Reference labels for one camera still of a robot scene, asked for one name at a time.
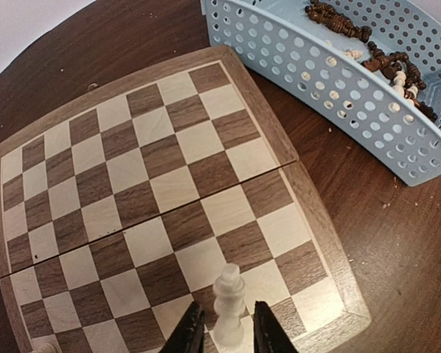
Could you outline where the light blue plastic basket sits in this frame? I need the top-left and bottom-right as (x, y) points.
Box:
(201, 1), (441, 186)

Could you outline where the wooden folding chess board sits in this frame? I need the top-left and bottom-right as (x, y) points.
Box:
(0, 46), (370, 352)

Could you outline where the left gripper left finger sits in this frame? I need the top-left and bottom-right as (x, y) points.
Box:
(161, 301), (205, 353)

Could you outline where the white queen chess piece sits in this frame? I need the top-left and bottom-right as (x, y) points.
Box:
(212, 263), (246, 348)

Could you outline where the dark chess pieces pile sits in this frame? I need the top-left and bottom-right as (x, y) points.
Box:
(304, 1), (437, 122)

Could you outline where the white chess pieces pile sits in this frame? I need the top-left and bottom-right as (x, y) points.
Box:
(359, 41), (426, 107)

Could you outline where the white pawn chess piece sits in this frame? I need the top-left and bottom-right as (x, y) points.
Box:
(31, 341), (57, 353)

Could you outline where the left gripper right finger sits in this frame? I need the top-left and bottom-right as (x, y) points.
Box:
(254, 301), (298, 353)

